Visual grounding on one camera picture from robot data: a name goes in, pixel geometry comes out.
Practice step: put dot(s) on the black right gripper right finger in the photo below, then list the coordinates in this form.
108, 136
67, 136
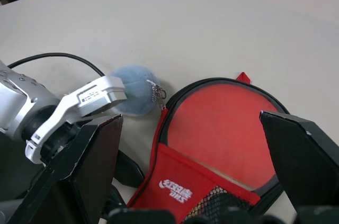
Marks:
304, 160

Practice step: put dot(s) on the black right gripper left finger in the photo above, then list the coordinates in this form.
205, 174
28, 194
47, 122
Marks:
71, 181

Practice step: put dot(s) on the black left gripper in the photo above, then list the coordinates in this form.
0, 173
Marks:
62, 139

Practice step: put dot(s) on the red black paddle case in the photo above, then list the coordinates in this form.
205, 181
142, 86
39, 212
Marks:
169, 189

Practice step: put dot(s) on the blue fluffy pompom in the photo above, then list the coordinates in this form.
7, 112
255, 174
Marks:
135, 89

